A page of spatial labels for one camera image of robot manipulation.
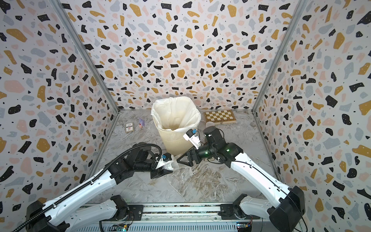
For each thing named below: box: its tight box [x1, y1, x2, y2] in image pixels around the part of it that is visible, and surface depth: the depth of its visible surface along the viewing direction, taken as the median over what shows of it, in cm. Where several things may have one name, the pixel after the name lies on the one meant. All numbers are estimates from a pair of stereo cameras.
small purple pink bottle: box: [138, 117, 145, 129], surface depth 112 cm
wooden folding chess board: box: [203, 109, 237, 126], surface depth 116 cm
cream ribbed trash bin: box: [157, 128, 195, 156], surface depth 79 cm
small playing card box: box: [125, 122, 135, 133], surface depth 111 cm
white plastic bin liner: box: [150, 96, 202, 132], surface depth 89 cm
